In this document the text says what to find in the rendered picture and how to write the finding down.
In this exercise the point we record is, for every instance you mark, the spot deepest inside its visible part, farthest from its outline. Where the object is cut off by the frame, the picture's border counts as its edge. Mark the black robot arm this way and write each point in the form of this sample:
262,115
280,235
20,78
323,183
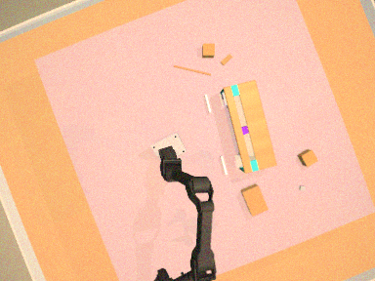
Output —
202,256

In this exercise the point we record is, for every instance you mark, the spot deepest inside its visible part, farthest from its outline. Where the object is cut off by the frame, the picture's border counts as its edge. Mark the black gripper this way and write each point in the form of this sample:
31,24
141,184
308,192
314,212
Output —
164,276

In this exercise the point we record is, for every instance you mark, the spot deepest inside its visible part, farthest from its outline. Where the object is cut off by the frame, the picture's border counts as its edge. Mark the purple block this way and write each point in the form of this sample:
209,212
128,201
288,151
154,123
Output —
245,130

